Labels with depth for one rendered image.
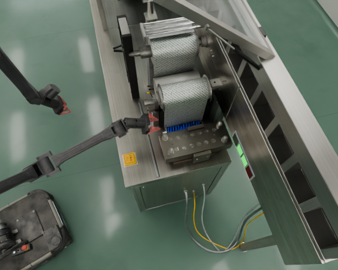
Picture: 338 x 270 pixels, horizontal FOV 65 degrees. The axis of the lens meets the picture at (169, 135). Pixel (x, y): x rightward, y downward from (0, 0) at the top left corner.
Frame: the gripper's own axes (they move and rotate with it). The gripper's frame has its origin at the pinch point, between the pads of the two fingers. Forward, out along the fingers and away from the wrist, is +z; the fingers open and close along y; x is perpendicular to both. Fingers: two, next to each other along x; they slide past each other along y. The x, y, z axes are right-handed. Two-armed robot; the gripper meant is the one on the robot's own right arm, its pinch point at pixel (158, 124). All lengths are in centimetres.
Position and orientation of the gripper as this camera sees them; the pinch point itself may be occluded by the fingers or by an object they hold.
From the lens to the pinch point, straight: 149.0
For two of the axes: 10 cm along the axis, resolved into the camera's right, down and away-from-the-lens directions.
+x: 4.7, -4.6, -7.5
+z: 8.6, 0.3, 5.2
